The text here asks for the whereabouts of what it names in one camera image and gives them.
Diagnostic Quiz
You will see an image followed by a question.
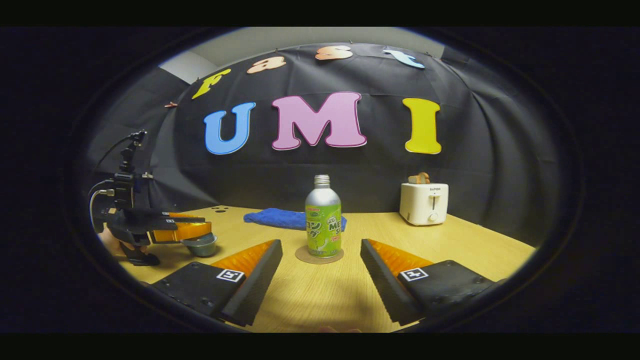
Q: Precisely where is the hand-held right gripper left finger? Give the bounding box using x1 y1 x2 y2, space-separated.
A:
151 239 284 327

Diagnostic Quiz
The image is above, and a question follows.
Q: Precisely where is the black backdrop cloth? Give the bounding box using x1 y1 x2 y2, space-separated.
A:
82 42 561 246

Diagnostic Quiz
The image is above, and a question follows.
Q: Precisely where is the blue towel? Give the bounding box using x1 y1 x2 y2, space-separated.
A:
243 208 347 232

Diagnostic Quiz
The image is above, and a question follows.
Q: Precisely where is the round cork coaster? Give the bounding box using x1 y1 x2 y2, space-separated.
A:
295 244 345 265

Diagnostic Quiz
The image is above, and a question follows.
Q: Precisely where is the white toaster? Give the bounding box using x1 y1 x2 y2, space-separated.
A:
399 182 450 227

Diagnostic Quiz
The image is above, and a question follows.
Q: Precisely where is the blue white teacup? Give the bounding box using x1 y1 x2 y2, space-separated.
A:
181 232 218 258

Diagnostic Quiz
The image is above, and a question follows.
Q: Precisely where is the silver green water bottle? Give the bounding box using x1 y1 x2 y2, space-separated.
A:
305 174 343 258

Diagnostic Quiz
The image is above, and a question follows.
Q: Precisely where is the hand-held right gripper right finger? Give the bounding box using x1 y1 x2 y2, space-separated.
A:
360 238 506 326

